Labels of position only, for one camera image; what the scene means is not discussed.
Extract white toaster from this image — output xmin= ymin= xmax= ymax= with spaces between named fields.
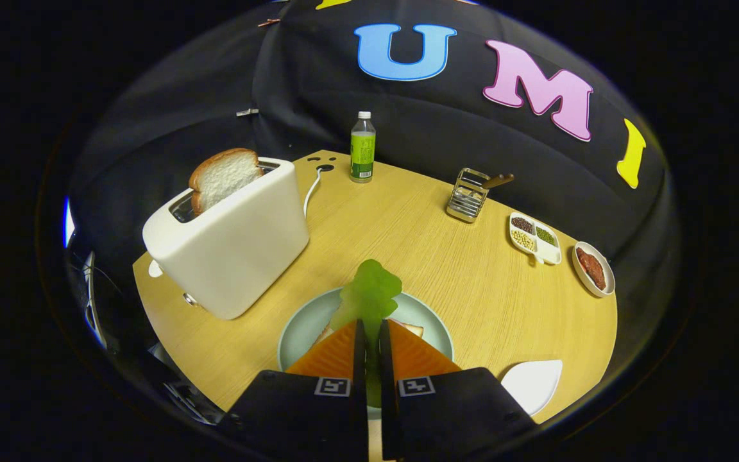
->
xmin=142 ymin=157 xmax=310 ymax=320

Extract red meat pieces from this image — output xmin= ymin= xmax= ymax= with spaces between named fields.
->
xmin=576 ymin=248 xmax=607 ymax=291

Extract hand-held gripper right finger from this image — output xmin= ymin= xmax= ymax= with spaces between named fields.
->
xmin=379 ymin=318 xmax=537 ymax=461

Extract white toaster cable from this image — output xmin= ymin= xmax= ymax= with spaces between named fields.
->
xmin=303 ymin=168 xmax=328 ymax=219

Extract thin toast slice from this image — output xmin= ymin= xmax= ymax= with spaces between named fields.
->
xmin=315 ymin=319 xmax=425 ymax=344

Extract white leaf-shaped plate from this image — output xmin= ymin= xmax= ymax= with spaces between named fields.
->
xmin=501 ymin=359 xmax=564 ymax=416

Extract pale green round plate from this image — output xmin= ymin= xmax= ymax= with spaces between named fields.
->
xmin=278 ymin=287 xmax=455 ymax=418

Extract thick white bread slice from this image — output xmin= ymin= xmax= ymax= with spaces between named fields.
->
xmin=189 ymin=148 xmax=264 ymax=216

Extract white divided dish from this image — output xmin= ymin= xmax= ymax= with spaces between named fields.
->
xmin=509 ymin=212 xmax=563 ymax=266

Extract metal wire utensil holder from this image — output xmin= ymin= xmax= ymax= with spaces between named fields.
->
xmin=446 ymin=168 xmax=491 ymax=224

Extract white oval plate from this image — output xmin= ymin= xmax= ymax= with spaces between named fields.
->
xmin=572 ymin=241 xmax=616 ymax=298

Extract green label drink bottle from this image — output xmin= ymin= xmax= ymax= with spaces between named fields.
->
xmin=350 ymin=111 xmax=377 ymax=184

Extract black backdrop cloth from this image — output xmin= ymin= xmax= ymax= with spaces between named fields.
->
xmin=65 ymin=0 xmax=681 ymax=386

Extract green lettuce leaf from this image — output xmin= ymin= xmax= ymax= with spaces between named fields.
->
xmin=330 ymin=259 xmax=403 ymax=409

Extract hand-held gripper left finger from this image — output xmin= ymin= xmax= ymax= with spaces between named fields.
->
xmin=219 ymin=319 xmax=370 ymax=462

